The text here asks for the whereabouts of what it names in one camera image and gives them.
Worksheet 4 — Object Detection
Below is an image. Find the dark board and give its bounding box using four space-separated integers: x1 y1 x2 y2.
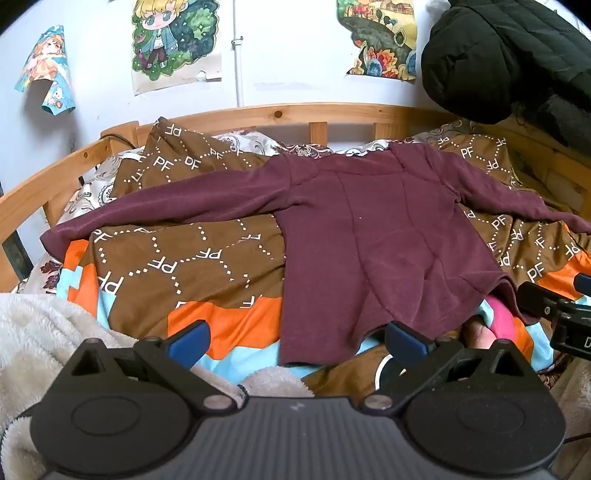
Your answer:
0 226 33 282

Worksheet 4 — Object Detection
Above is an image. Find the floral bed sheet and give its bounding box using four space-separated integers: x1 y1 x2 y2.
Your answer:
11 121 467 296

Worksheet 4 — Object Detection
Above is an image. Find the colourful landscape wall poster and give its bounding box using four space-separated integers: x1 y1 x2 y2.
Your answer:
336 0 419 84

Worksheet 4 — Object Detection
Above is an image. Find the black puffer jacket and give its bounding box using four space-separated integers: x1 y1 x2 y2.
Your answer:
421 0 591 146

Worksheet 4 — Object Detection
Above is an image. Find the white fleece blanket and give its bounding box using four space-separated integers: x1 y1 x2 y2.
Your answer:
0 292 315 480

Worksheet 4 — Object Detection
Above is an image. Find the maroon long-sleeve shirt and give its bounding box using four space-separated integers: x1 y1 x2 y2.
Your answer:
41 142 591 367

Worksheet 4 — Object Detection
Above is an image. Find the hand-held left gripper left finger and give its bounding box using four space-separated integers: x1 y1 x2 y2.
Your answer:
65 320 242 412

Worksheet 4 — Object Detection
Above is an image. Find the black cable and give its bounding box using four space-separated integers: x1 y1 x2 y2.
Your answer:
100 133 139 151

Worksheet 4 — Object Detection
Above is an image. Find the white wall pipe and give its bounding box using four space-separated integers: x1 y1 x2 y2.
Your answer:
232 0 245 107

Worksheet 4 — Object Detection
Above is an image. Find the curled cartoon wall poster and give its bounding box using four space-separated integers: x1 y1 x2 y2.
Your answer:
14 25 77 116

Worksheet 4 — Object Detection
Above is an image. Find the wooden bed frame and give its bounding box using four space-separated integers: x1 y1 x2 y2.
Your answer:
0 102 591 282

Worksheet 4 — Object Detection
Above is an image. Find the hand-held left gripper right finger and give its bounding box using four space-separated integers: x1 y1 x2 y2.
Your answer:
361 320 528 412

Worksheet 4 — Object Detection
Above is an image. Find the brown patterned quilt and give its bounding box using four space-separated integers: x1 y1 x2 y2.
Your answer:
60 115 591 398

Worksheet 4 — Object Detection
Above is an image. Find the cartoon girl wall poster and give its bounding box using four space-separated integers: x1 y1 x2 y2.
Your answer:
130 0 223 96

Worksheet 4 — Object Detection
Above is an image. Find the pink cloth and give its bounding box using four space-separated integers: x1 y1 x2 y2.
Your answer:
480 295 518 347

